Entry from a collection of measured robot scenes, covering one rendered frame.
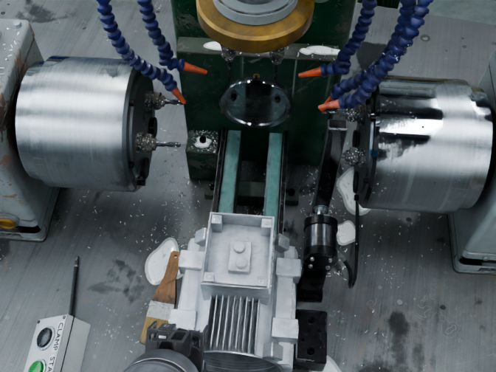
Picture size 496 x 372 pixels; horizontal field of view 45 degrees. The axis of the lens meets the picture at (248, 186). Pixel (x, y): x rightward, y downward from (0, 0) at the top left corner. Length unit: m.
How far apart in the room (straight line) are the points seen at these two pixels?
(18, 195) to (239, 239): 0.47
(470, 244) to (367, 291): 0.22
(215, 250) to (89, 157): 0.29
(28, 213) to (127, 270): 0.23
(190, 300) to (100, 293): 0.36
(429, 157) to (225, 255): 0.38
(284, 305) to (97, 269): 0.49
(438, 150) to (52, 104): 0.66
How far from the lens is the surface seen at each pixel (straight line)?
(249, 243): 0.92
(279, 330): 0.92
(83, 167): 1.10
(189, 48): 1.14
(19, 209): 1.26
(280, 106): 1.21
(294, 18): 0.92
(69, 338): 0.96
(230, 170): 1.24
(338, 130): 0.89
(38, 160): 1.12
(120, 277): 1.28
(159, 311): 1.23
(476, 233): 1.21
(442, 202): 1.10
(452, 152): 1.05
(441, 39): 1.73
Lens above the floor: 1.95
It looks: 58 degrees down
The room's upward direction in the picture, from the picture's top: straight up
